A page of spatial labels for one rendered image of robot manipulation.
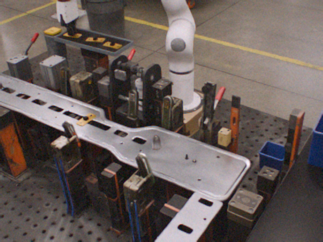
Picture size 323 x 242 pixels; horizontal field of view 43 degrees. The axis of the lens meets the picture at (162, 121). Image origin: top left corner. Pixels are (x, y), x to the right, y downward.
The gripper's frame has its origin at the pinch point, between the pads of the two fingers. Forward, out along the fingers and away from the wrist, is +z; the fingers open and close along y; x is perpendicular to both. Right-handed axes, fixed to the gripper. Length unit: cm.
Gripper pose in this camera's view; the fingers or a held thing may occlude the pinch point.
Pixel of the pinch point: (71, 30)
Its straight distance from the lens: 201.5
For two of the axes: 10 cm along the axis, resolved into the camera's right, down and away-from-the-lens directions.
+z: 0.6, 8.1, 5.8
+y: -4.6, 5.4, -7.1
